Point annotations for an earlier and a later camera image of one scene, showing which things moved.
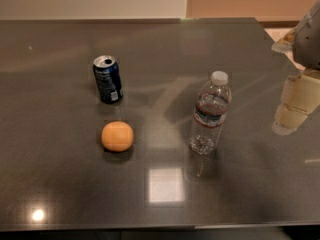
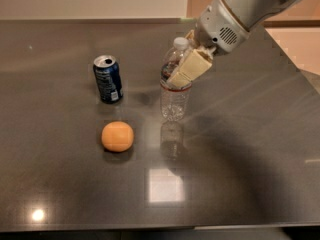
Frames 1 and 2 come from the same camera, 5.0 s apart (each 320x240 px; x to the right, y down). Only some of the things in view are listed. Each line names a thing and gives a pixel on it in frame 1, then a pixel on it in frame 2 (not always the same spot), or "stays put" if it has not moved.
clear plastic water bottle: [209, 114] -> [175, 99]
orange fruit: [117, 136] stays put
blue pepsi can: [109, 79] stays put
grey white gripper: [308, 44] -> [218, 29]
